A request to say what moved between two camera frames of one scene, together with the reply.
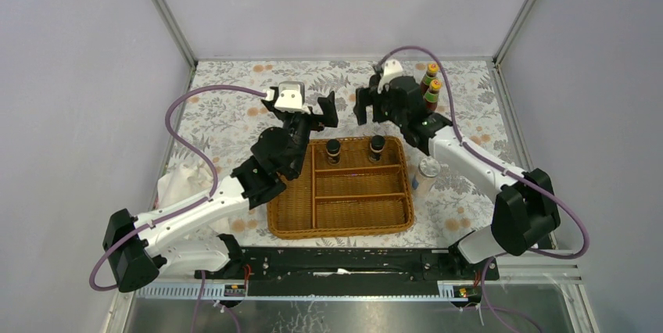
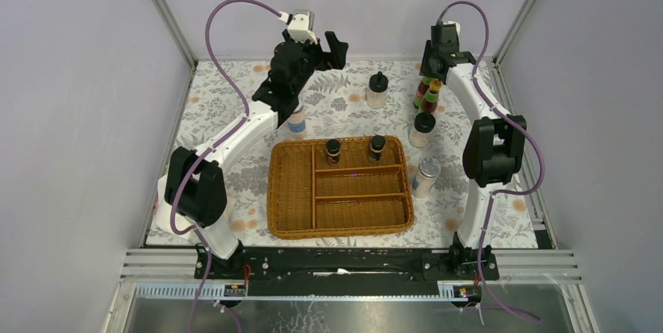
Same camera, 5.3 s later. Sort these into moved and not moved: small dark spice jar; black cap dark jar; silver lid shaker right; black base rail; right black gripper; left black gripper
Moved: right black gripper; left black gripper
Not moved: black base rail; black cap dark jar; small dark spice jar; silver lid shaker right
